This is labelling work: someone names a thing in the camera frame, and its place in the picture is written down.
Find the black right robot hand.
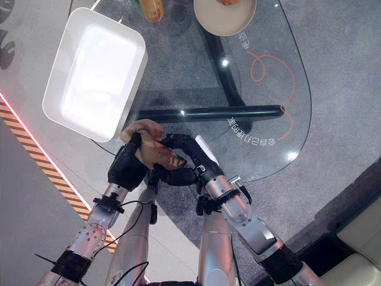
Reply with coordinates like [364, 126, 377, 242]
[153, 133, 225, 186]

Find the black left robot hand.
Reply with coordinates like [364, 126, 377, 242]
[107, 132, 149, 191]

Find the beige stained cloth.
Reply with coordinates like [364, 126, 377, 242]
[119, 119, 188, 171]

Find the white rectangular plastic basket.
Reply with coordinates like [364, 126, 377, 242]
[42, 7, 149, 144]

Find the silver left robot leg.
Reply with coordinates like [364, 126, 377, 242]
[104, 187, 157, 286]

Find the silver robot leg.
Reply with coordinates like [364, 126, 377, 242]
[197, 208, 236, 286]
[104, 187, 157, 286]

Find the silver right robot leg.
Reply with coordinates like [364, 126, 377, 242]
[197, 208, 236, 286]

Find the beige round plate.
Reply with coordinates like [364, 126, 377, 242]
[193, 0, 257, 38]

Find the orange drink bottle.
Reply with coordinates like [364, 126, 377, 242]
[139, 0, 165, 23]

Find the white sofa cushion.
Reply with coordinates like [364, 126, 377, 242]
[335, 213, 381, 286]

